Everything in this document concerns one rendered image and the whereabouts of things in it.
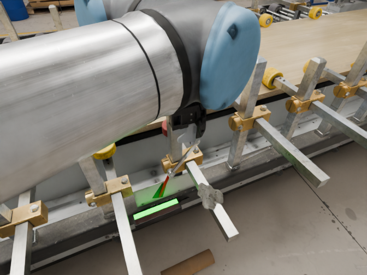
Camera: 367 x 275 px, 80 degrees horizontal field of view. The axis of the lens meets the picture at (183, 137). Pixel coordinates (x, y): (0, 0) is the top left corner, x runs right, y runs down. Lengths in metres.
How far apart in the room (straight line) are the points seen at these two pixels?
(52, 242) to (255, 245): 1.14
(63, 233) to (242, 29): 0.80
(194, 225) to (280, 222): 0.58
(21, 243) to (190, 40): 0.67
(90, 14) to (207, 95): 0.17
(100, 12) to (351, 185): 2.05
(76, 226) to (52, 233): 0.07
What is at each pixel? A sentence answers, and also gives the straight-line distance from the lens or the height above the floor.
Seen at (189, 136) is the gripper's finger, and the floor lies 1.05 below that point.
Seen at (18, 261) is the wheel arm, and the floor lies 0.84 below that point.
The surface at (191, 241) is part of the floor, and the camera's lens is 1.52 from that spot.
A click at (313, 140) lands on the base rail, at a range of 1.19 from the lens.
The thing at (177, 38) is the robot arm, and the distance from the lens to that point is 0.17.
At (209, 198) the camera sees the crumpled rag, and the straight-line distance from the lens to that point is 0.63.
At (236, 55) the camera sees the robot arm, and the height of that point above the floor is 1.34.
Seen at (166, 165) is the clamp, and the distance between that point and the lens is 0.71.
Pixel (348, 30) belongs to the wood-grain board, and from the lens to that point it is 2.05.
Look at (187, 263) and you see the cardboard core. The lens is 1.39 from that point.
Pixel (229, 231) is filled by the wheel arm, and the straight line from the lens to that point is 0.61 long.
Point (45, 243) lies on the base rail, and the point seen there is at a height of 0.70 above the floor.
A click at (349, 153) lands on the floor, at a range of 2.40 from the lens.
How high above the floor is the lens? 1.42
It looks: 44 degrees down
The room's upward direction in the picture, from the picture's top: straight up
